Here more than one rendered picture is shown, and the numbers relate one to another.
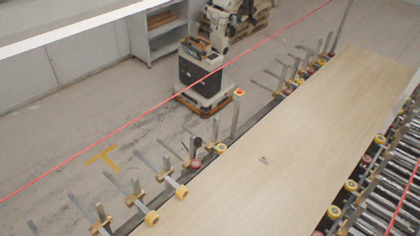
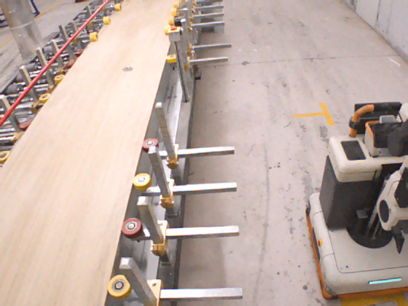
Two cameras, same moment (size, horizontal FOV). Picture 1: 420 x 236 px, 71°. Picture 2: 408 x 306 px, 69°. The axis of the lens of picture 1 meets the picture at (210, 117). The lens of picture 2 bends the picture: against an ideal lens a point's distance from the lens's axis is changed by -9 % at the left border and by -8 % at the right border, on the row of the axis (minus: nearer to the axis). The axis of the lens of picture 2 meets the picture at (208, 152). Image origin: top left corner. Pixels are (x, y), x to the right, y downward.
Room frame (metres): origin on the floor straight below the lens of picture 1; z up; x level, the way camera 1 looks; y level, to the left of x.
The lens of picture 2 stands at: (3.49, -1.16, 1.89)
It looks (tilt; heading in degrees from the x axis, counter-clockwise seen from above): 41 degrees down; 148
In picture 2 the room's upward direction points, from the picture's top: 9 degrees counter-clockwise
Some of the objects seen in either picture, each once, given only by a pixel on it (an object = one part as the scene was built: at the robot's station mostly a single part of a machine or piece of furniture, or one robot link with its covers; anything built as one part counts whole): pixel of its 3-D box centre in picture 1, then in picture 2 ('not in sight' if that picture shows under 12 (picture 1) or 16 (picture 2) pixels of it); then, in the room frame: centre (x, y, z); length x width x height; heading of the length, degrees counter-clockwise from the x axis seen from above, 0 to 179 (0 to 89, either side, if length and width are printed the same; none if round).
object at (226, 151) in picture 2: (269, 88); (191, 153); (2.40, -0.57, 0.82); 0.43 x 0.03 x 0.04; 51
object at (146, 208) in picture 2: (304, 67); (158, 239); (2.76, -0.98, 0.87); 0.04 x 0.04 x 0.48; 51
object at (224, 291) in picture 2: (304, 60); (180, 295); (2.98, -1.04, 0.82); 0.43 x 0.03 x 0.04; 51
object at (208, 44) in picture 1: (201, 46); (389, 138); (3.06, 0.16, 0.87); 0.23 x 0.15 x 0.11; 51
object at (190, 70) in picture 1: (202, 65); (377, 181); (3.08, 0.15, 0.59); 0.55 x 0.34 x 0.83; 51
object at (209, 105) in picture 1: (205, 90); (364, 239); (3.15, 0.09, 0.16); 0.67 x 0.64 x 0.25; 141
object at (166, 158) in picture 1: (167, 177); (189, 35); (1.20, 0.26, 0.89); 0.04 x 0.04 x 0.48; 51
